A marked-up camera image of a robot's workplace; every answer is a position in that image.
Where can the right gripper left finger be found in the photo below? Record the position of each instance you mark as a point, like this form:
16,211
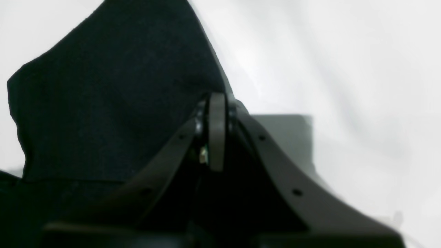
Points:
114,221

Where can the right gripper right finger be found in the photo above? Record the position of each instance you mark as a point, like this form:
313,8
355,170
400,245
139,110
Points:
327,221

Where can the black T-shirt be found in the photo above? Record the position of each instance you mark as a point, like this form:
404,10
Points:
95,109

